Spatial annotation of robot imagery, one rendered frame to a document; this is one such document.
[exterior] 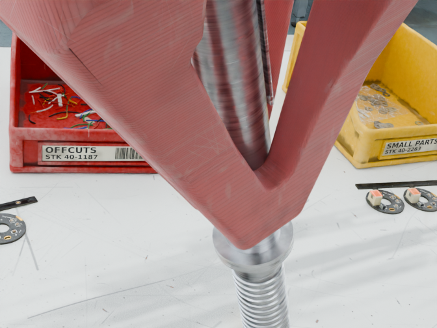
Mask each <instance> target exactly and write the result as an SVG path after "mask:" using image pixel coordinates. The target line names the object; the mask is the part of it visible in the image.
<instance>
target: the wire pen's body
mask: <svg viewBox="0 0 437 328"><path fill-rule="evenodd" d="M191 63H192V65H193V67H194V69H195V71H196V73H197V74H198V77H199V78H200V81H201V82H202V84H203V86H204V88H205V90H206V92H207V93H208V95H209V97H210V99H211V101H212V103H213V105H214V106H215V109H216V110H217V113H218V114H219V116H220V118H221V120H222V122H223V123H224V125H225V127H226V129H227V131H228V133H229V134H230V137H231V138H232V141H233V142H234V144H235V145H236V147H237V149H238V150H239V151H240V153H241V155H242V156H243V157H244V159H245V160H246V162H247V163H248V165H249V166H250V168H251V169H252V170H253V171H254V170H256V169H258V168H259V167H261V166H262V164H263V163H264V161H265V160H266V158H267V156H268V153H269V150H270V147H271V135H270V127H269V116H268V109H267V104H269V105H271V106H272V105H274V96H273V89H272V77H271V64H270V57H269V43H268V36H267V24H266V17H265V3H264V0H207V3H206V9H205V20H204V31H203V37H202V39H201V41H200V42H199V44H198V45H197V47H196V49H195V51H194V53H193V55H192V58H191ZM212 238H213V245H214V248H215V252H216V254H217V256H218V258H219V259H220V261H221V262H222V263H223V264H225V265H226V266H228V267H229V268H231V269H232V275H233V281H234V284H235V291H236V294H237V300H238V304H239V310H240V314H241V319H242V324H243V328H291V323H290V315H289V304H288V298H287V286H286V279H285V267H284V260H285V259H286V258H287V257H288V256H289V254H290V252H291V250H292V248H293V244H294V232H293V224H292V222H291V221H290V222H288V223H287V224H286V225H284V226H283V227H281V228H279V229H278V230H277V231H276V232H274V233H272V234H271V235H270V236H268V237H267V238H265V239H264V240H262V241H261V242H259V243H258V244H257V245H255V246H253V247H252V248H251V249H247V250H240V249H238V248H237V247H235V246H234V245H233V244H232V243H231V242H230V241H229V240H228V239H227V238H226V237H225V236H224V235H223V234H222V233H221V232H220V231H219V230H217V229H216V228H215V227H214V228H213V234H212Z"/></svg>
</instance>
